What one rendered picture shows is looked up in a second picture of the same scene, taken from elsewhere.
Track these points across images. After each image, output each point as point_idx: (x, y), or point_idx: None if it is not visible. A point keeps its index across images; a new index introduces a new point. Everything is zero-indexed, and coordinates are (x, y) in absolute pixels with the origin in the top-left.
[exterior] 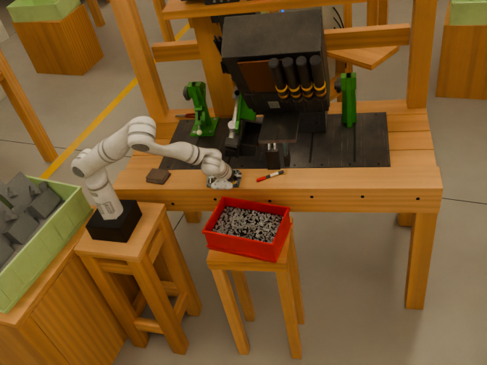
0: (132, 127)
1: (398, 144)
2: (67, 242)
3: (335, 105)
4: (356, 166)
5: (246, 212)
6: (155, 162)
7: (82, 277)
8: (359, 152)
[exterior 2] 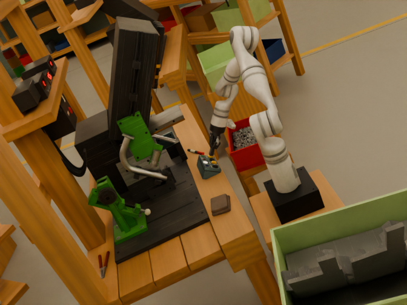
0: (245, 27)
1: None
2: None
3: (94, 181)
4: (173, 131)
5: (237, 144)
6: (195, 235)
7: None
8: None
